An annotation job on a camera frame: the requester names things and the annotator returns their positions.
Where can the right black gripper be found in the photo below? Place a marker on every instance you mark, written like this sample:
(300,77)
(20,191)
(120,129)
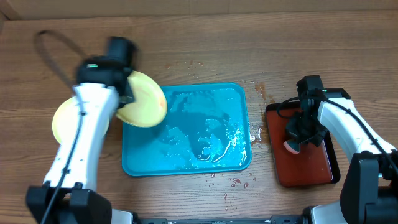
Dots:
(304,133)

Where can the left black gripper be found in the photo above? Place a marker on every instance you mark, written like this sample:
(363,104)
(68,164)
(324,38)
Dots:
(129,100)

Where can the green plate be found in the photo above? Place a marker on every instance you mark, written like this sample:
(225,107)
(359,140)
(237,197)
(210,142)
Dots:
(150,105)
(68,118)

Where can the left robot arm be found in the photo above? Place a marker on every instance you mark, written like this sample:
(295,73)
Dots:
(68,193)

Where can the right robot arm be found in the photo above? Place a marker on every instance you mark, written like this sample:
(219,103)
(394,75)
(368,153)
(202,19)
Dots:
(369,193)

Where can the dark red tray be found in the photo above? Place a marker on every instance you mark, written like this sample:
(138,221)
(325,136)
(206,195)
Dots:
(313,165)

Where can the teal plastic tray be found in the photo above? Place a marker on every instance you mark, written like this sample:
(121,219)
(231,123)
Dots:
(205,130)

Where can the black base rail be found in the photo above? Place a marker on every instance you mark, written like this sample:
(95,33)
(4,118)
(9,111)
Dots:
(275,219)

